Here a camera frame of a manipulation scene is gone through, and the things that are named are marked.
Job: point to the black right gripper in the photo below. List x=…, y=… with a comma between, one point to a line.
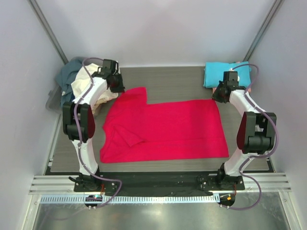
x=215, y=96

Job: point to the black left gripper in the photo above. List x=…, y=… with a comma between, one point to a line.
x=121, y=89

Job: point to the red pink t shirt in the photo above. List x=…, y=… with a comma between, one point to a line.
x=138, y=131

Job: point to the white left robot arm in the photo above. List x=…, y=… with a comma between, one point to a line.
x=78, y=119

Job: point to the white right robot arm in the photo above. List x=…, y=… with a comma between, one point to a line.
x=256, y=133

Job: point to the folded salmon t shirt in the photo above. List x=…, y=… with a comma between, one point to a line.
x=214, y=90

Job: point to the folded turquoise t shirt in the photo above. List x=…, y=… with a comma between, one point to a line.
x=214, y=72

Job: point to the cream white t shirt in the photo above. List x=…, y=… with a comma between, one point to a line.
x=82, y=80

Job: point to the grey-blue t shirt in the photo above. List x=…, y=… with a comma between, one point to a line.
x=66, y=77

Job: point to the left corner aluminium post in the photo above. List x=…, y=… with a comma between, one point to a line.
x=48, y=30

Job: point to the corner aluminium post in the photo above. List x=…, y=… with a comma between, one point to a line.
x=277, y=4
x=48, y=30

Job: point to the right corner aluminium post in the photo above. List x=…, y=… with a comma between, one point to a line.
x=277, y=4

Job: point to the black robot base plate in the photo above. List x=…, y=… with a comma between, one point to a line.
x=158, y=184

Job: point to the slotted cable duct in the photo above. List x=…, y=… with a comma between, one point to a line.
x=96, y=199

